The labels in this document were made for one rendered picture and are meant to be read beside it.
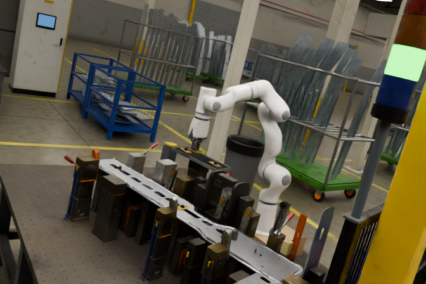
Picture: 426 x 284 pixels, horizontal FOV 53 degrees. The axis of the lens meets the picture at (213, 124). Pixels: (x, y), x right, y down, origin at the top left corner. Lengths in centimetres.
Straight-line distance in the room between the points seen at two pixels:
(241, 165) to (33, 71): 494
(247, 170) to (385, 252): 417
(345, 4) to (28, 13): 634
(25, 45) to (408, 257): 808
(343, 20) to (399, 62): 895
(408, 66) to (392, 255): 45
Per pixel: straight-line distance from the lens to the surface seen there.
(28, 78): 879
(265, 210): 262
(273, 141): 249
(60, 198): 283
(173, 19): 1151
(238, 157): 516
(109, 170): 252
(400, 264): 113
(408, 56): 94
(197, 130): 221
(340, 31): 986
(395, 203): 110
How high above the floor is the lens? 186
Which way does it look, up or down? 11 degrees down
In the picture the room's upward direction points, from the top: 14 degrees clockwise
